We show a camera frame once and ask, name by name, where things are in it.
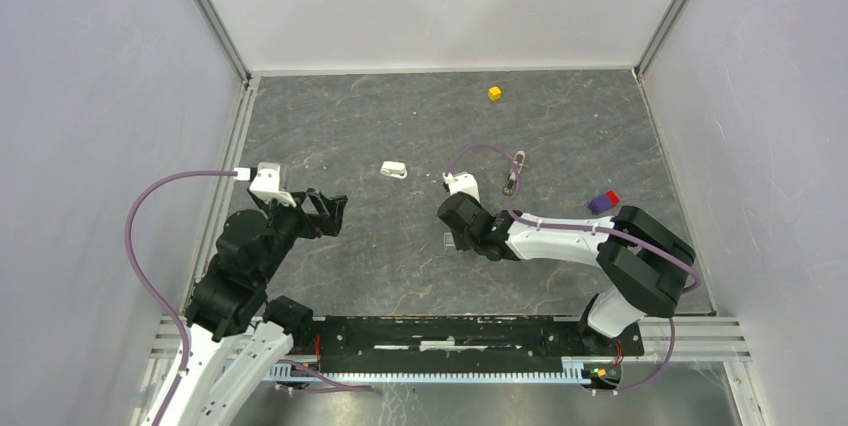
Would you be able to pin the aluminium rail frame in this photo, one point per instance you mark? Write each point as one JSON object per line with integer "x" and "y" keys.
{"x": 689, "y": 339}

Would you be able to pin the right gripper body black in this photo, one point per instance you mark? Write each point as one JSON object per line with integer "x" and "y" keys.
{"x": 461, "y": 241}

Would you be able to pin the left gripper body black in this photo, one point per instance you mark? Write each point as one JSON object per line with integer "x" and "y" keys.
{"x": 289, "y": 222}

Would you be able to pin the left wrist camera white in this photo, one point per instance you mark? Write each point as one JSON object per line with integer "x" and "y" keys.
{"x": 266, "y": 183}

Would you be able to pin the purple red block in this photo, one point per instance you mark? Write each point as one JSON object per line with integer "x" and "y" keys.
{"x": 603, "y": 202}

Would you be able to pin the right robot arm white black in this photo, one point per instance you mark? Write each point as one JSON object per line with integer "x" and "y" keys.
{"x": 649, "y": 267}

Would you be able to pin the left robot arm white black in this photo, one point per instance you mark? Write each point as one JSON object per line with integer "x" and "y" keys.
{"x": 232, "y": 333}

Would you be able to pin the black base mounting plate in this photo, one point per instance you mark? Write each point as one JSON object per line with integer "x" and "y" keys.
{"x": 457, "y": 344}

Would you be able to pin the yellow cube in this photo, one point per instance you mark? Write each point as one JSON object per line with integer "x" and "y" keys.
{"x": 495, "y": 93}

